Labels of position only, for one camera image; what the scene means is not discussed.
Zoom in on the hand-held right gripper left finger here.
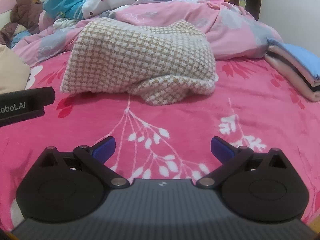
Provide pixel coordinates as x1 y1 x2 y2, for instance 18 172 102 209
37 136 130 188

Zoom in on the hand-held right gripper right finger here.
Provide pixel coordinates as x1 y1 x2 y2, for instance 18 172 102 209
196 136 288 189

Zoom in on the beige white houndstooth jacket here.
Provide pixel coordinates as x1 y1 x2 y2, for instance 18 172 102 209
59 19 219 105

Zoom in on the cream pillow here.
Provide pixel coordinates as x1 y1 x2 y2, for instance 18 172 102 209
0 44 32 94

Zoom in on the pink floral bed sheet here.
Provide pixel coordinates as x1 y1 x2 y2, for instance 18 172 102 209
0 47 320 233

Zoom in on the white striped cloth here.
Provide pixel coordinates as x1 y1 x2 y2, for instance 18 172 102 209
54 17 80 29

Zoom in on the brown puffer jacket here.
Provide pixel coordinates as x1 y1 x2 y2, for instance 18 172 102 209
0 0 45 45

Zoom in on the pink white headboard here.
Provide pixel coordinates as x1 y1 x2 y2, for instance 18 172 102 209
0 0 18 15

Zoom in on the pale pink folded garment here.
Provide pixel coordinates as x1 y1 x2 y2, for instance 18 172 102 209
264 45 320 102

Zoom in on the black folded garment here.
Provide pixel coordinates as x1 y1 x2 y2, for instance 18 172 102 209
306 81 320 94

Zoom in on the teal striped cloth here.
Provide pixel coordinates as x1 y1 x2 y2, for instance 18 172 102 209
43 0 94 20

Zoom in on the blue folded garment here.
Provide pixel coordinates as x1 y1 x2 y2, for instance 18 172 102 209
266 37 320 82

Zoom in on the pink patterned quilt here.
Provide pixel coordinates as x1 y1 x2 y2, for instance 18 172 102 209
12 0 284 60

